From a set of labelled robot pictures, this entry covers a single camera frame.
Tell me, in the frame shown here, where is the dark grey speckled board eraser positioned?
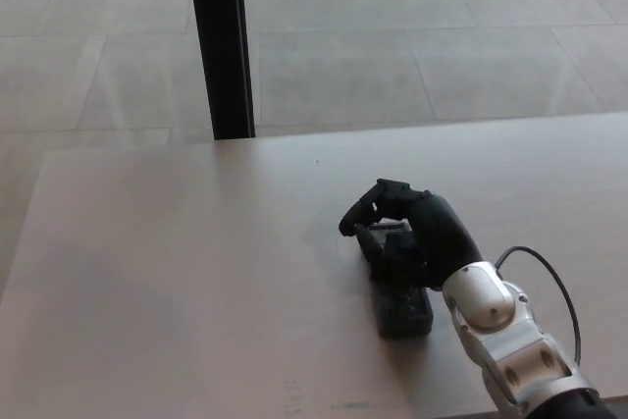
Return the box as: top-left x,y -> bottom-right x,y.
359,221 -> 436,340

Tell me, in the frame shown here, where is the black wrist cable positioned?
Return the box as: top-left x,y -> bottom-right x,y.
494,246 -> 583,366

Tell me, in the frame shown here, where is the black vertical metal post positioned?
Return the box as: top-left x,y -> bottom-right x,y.
185,0 -> 257,140

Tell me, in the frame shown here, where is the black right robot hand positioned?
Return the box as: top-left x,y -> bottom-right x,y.
338,177 -> 485,291

